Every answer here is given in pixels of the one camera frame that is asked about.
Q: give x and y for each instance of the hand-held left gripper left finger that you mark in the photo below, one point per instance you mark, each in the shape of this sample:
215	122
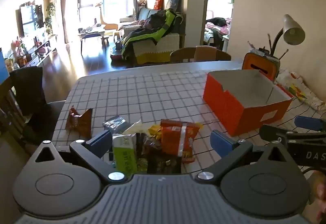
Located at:
101	141

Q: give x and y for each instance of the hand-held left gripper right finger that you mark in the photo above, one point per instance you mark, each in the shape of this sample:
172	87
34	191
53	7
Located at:
221	142

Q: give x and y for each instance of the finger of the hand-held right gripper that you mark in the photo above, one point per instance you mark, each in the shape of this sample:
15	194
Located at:
310	123
275	132

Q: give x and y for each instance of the grey-blue snack packet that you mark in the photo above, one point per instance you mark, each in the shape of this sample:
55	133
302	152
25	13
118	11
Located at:
114	123

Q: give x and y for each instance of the green and white snack packet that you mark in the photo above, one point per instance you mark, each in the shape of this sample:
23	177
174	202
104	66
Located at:
124	155

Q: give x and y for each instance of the orange cookie packet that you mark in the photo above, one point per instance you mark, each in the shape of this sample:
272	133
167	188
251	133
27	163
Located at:
81	123

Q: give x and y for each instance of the pale translucent snack packet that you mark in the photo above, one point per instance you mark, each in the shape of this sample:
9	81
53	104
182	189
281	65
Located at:
137	127

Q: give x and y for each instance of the orange cardboard box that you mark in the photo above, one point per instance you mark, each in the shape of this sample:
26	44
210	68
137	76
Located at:
244	101

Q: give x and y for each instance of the orange-red striped snack packet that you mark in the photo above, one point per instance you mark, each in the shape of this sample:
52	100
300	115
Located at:
175	140

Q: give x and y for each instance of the yellow snack packet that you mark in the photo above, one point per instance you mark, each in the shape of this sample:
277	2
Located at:
154	130

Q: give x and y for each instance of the dark brown snack packet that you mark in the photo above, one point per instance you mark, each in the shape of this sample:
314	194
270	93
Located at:
158	160

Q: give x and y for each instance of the person's right hand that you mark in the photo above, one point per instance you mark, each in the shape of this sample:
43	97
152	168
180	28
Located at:
319	191

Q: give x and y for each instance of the colourful printed cloth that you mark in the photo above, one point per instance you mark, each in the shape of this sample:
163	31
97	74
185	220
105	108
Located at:
300	89

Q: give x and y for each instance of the dark chair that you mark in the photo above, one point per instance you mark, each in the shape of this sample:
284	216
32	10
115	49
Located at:
38	122

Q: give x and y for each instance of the orange container with slot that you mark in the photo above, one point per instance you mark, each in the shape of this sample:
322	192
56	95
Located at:
259	63

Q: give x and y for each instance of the paint brush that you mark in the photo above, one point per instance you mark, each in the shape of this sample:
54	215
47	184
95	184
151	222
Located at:
283	54
269	42
252	45

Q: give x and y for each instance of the black garment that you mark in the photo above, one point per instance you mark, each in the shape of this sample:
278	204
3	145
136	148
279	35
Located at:
28	89

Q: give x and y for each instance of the grey desk lamp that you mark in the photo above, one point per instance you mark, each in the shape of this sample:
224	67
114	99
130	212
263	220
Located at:
293	30

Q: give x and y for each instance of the wooden chair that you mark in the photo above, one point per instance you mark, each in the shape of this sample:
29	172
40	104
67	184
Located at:
183	54

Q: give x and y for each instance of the low television cabinet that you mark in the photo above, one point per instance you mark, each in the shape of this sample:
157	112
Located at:
38	53

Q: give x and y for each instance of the coffee table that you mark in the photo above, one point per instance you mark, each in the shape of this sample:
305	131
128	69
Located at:
91	33

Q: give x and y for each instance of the sofa with cream cover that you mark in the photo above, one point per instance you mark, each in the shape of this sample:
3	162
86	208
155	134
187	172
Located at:
163	48

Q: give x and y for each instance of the cluttered bed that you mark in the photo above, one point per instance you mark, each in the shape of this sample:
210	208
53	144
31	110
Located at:
216	29

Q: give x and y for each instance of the blue board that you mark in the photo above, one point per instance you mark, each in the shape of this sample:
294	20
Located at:
3	66

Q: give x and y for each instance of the black and yellow jacket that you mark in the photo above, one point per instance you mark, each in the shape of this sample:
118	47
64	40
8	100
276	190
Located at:
158	28

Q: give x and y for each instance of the green houseplant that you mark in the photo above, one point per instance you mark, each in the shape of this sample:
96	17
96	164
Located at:
50	14

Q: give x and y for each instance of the brown curtain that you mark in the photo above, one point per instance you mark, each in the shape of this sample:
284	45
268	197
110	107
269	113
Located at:
62	7

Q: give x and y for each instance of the television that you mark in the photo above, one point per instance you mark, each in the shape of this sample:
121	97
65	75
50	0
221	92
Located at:
29	20

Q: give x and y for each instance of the black cushion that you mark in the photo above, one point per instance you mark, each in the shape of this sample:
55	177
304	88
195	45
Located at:
174	1

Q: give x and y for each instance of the orange cushion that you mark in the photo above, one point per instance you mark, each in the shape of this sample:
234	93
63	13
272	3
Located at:
159	3

